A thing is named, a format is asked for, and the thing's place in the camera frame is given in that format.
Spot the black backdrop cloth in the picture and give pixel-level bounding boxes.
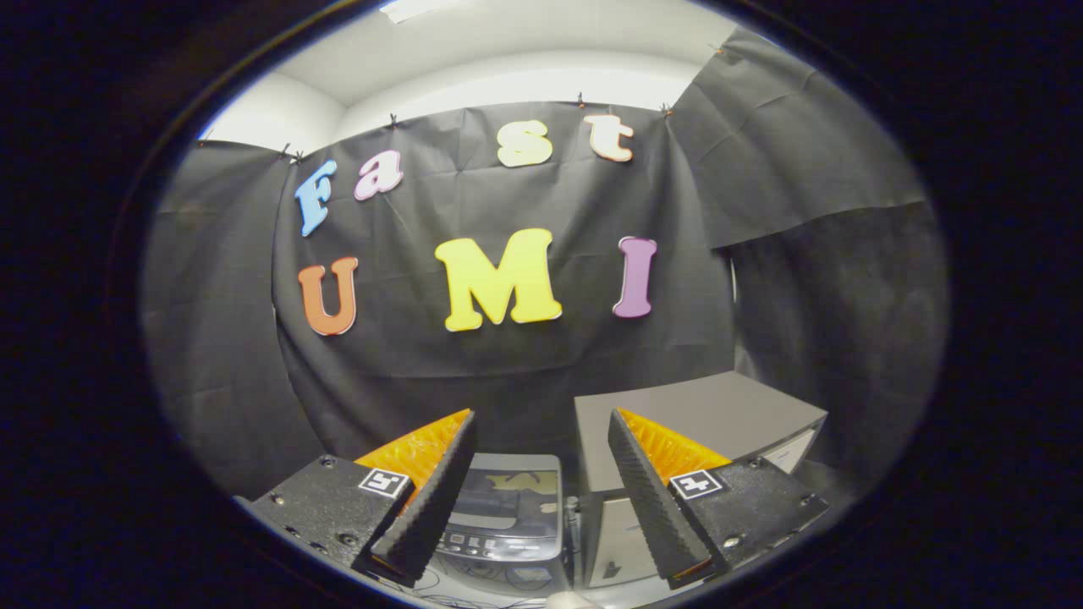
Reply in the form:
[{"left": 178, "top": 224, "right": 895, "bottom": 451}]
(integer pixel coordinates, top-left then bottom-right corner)
[{"left": 142, "top": 28, "right": 948, "bottom": 500}]

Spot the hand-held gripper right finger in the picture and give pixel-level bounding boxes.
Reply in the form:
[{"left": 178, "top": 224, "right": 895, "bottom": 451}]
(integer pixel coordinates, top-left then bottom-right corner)
[{"left": 607, "top": 408, "right": 832, "bottom": 590}]

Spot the thin black cable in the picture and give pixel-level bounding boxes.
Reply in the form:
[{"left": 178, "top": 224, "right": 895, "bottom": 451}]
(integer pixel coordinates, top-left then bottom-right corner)
[{"left": 398, "top": 567, "right": 559, "bottom": 609}]

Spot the grey washing machine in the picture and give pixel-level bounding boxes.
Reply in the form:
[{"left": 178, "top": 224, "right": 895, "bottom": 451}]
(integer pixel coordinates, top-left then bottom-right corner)
[{"left": 427, "top": 453, "right": 585, "bottom": 593}]

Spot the beige cabinet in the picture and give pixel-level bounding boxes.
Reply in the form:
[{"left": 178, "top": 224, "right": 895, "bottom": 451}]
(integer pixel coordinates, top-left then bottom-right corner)
[{"left": 574, "top": 370, "right": 830, "bottom": 590}]

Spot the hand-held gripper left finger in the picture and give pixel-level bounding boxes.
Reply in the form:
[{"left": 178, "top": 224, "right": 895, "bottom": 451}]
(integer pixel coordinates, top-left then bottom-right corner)
[{"left": 239, "top": 409, "right": 477, "bottom": 589}]

